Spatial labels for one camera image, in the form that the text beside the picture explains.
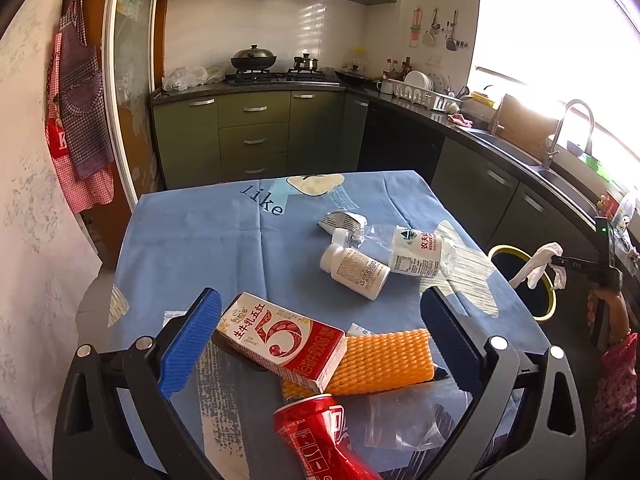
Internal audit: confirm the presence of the person's right hand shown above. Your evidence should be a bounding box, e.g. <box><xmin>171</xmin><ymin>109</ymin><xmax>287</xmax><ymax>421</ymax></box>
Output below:
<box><xmin>586</xmin><ymin>290</ymin><xmax>630</xmax><ymax>348</ymax></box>

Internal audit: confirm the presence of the steel kitchen sink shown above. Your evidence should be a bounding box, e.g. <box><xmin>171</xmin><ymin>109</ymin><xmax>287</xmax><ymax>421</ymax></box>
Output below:
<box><xmin>479</xmin><ymin>129</ymin><xmax>602</xmax><ymax>213</ymax></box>

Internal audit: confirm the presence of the sliding glass door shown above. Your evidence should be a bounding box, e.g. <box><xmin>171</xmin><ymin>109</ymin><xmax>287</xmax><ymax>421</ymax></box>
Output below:
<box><xmin>102</xmin><ymin>0</ymin><xmax>169</xmax><ymax>211</ymax></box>

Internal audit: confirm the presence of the yellow-rimmed black trash bin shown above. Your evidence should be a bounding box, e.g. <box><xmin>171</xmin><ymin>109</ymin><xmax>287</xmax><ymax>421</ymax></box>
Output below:
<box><xmin>487</xmin><ymin>245</ymin><xmax>557</xmax><ymax>322</ymax></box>

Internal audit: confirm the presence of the white dish rack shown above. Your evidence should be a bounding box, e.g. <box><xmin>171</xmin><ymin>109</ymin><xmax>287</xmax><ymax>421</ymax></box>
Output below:
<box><xmin>392</xmin><ymin>77</ymin><xmax>452</xmax><ymax>112</ymax></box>

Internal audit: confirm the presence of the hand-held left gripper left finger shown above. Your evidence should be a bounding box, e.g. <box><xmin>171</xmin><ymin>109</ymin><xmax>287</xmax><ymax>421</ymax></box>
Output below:
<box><xmin>52</xmin><ymin>287</ymin><xmax>223</xmax><ymax>480</ymax></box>

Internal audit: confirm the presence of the black gas stove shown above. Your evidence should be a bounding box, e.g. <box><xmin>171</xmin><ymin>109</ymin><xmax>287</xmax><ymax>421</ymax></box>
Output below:
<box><xmin>223</xmin><ymin>71</ymin><xmax>327</xmax><ymax>85</ymax></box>

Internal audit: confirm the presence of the white tissue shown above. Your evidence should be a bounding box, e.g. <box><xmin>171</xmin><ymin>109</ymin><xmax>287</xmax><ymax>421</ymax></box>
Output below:
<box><xmin>510</xmin><ymin>241</ymin><xmax>564</xmax><ymax>291</ymax></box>

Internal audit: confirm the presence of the person's right forearm pink sleeve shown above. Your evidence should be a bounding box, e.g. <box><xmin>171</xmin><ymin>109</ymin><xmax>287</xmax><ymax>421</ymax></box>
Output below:
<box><xmin>589</xmin><ymin>331</ymin><xmax>640</xmax><ymax>461</ymax></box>

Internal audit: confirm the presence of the hanging white ladle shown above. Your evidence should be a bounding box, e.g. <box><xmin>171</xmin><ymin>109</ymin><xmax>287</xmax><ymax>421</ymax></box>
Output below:
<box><xmin>423</xmin><ymin>8</ymin><xmax>441</xmax><ymax>46</ymax></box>

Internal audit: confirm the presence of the clear water bottle white label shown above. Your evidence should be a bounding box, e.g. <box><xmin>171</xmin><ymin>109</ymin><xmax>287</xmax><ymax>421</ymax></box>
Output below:
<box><xmin>360</xmin><ymin>224</ymin><xmax>459</xmax><ymax>279</ymax></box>

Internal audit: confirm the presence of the red checked apron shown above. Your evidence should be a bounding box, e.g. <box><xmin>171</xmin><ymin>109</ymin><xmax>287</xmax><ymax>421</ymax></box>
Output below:
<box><xmin>44</xmin><ymin>30</ymin><xmax>116</xmax><ymax>214</ymax></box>

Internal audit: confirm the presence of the crumpled white paper carton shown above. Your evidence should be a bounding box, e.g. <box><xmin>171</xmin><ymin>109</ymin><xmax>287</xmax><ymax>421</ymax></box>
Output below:
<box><xmin>317</xmin><ymin>210</ymin><xmax>369</xmax><ymax>236</ymax></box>

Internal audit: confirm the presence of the group of condiment bottles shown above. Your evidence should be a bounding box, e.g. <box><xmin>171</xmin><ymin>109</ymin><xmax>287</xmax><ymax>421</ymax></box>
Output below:
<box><xmin>384</xmin><ymin>55</ymin><xmax>414</xmax><ymax>79</ymax></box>

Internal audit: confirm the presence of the dark base cabinet run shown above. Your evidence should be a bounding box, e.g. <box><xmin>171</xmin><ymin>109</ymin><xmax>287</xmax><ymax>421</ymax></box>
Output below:
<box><xmin>357</xmin><ymin>97</ymin><xmax>626</xmax><ymax>281</ymax></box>

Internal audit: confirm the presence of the white plastic bag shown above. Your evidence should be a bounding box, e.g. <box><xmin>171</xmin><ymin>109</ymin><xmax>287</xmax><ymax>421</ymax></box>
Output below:
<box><xmin>162</xmin><ymin>64</ymin><xmax>227</xmax><ymax>92</ymax></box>

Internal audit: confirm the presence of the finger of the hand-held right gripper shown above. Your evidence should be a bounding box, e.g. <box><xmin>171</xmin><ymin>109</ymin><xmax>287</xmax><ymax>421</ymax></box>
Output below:
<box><xmin>549</xmin><ymin>254</ymin><xmax>601</xmax><ymax>291</ymax></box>

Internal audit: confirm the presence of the large white pill bottle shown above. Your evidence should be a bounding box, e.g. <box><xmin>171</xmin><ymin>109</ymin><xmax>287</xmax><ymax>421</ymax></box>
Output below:
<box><xmin>320</xmin><ymin>243</ymin><xmax>391</xmax><ymax>302</ymax></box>

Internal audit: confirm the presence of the black wok with lid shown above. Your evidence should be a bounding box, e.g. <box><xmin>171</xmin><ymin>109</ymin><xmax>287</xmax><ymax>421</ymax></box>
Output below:
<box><xmin>229</xmin><ymin>44</ymin><xmax>279</xmax><ymax>74</ymax></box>

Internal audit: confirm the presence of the steel kitchen faucet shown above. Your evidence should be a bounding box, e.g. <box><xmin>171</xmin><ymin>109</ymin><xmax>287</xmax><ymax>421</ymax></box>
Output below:
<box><xmin>542</xmin><ymin>98</ymin><xmax>596</xmax><ymax>171</ymax></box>

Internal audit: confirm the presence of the orange foam fruit net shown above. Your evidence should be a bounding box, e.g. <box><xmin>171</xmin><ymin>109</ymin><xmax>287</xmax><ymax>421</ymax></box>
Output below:
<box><xmin>281</xmin><ymin>328</ymin><xmax>437</xmax><ymax>402</ymax></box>

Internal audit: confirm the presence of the red and white milk carton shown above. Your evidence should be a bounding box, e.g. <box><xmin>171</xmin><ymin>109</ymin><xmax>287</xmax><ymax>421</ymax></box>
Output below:
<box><xmin>212</xmin><ymin>291</ymin><xmax>348</xmax><ymax>395</ymax></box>

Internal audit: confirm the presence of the stack of white plates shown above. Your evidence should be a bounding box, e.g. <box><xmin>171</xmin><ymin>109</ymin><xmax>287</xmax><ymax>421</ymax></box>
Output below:
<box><xmin>403</xmin><ymin>70</ymin><xmax>432</xmax><ymax>92</ymax></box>

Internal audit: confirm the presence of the red box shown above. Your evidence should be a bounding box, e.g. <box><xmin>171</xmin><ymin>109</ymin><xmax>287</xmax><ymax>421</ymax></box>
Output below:
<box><xmin>599</xmin><ymin>192</ymin><xmax>622</xmax><ymax>219</ymax></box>

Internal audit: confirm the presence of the crushed red soda can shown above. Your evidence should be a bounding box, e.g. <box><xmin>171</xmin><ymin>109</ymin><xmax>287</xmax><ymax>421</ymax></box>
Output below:
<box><xmin>272</xmin><ymin>393</ymin><xmax>387</xmax><ymax>480</ymax></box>

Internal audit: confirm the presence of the hanging grey scoop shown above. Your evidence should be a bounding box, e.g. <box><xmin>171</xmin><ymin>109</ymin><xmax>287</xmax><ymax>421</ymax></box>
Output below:
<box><xmin>444</xmin><ymin>9</ymin><xmax>461</xmax><ymax>52</ymax></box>

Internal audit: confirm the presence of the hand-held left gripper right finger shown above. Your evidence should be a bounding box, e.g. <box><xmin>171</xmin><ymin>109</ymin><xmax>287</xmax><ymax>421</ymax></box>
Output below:
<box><xmin>395</xmin><ymin>286</ymin><xmax>587</xmax><ymax>480</ymax></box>

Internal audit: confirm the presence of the blue printed tablecloth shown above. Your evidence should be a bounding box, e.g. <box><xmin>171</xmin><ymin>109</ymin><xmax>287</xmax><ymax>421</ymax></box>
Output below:
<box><xmin>107</xmin><ymin>170</ymin><xmax>540</xmax><ymax>480</ymax></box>

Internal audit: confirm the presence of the black frying pan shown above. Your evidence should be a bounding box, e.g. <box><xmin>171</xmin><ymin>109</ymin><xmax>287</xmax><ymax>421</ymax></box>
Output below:
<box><xmin>333</xmin><ymin>62</ymin><xmax>369</xmax><ymax>86</ymax></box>

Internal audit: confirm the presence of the green base cabinet with drawers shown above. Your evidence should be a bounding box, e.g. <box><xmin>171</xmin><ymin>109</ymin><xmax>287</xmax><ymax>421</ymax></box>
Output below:
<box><xmin>150</xmin><ymin>88</ymin><xmax>372</xmax><ymax>192</ymax></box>

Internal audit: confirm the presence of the hanging green red utensil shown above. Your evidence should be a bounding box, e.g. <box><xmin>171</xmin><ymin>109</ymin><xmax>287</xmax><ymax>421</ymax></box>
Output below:
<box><xmin>409</xmin><ymin>7</ymin><xmax>424</xmax><ymax>49</ymax></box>

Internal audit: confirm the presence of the wooden cutting board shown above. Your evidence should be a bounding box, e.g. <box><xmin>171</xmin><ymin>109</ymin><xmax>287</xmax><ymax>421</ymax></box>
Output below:
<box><xmin>497</xmin><ymin>92</ymin><xmax>564</xmax><ymax>162</ymax></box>

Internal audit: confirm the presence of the purple checked apron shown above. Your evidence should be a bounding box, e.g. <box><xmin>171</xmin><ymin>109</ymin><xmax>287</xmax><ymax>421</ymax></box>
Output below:
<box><xmin>56</xmin><ymin>0</ymin><xmax>116</xmax><ymax>182</ymax></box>

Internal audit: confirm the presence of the clear plastic cup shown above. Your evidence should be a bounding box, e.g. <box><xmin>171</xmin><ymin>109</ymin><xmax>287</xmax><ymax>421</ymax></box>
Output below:
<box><xmin>364</xmin><ymin>386</ymin><xmax>472</xmax><ymax>449</ymax></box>

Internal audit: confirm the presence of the steel pot with lid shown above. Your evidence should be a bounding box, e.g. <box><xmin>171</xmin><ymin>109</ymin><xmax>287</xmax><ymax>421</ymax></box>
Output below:
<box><xmin>293</xmin><ymin>52</ymin><xmax>321</xmax><ymax>74</ymax></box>

